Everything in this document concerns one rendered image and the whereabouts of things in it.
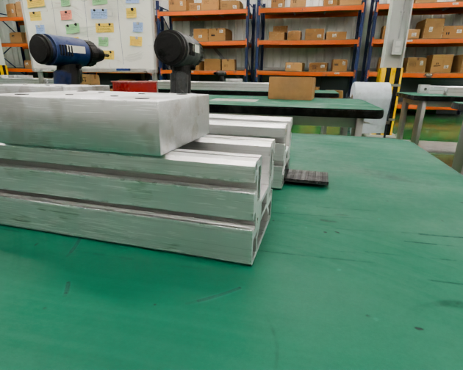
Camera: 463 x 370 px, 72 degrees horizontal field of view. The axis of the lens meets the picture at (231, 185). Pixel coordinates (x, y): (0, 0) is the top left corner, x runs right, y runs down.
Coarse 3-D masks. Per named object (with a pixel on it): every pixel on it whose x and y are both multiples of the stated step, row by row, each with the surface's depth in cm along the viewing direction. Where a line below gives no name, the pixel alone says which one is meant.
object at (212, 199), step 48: (0, 144) 28; (192, 144) 31; (240, 144) 30; (0, 192) 31; (48, 192) 28; (96, 192) 27; (144, 192) 26; (192, 192) 24; (240, 192) 23; (144, 240) 27; (192, 240) 26; (240, 240) 25
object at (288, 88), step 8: (88, 80) 456; (96, 80) 467; (272, 80) 222; (280, 80) 220; (288, 80) 218; (296, 80) 217; (304, 80) 215; (312, 80) 213; (272, 88) 223; (280, 88) 222; (288, 88) 220; (296, 88) 218; (304, 88) 216; (312, 88) 216; (272, 96) 225; (280, 96) 223; (288, 96) 221; (296, 96) 220; (304, 96) 218; (312, 96) 223
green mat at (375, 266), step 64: (320, 192) 42; (384, 192) 42; (448, 192) 43; (0, 256) 26; (64, 256) 26; (128, 256) 26; (192, 256) 27; (256, 256) 27; (320, 256) 27; (384, 256) 27; (448, 256) 27; (0, 320) 19; (64, 320) 19; (128, 320) 20; (192, 320) 20; (256, 320) 20; (320, 320) 20; (384, 320) 20; (448, 320) 20
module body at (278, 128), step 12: (216, 120) 44; (228, 120) 44; (240, 120) 48; (252, 120) 48; (264, 120) 48; (276, 120) 47; (288, 120) 47; (216, 132) 42; (228, 132) 42; (240, 132) 42; (252, 132) 41; (264, 132) 41; (276, 132) 40; (288, 132) 47; (276, 144) 41; (288, 144) 48; (276, 156) 41; (288, 156) 49; (276, 168) 42; (288, 168) 51; (276, 180) 42
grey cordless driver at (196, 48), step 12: (168, 36) 55; (180, 36) 55; (156, 48) 56; (168, 48) 55; (180, 48) 55; (192, 48) 59; (168, 60) 56; (180, 60) 56; (192, 60) 61; (180, 72) 60; (180, 84) 60
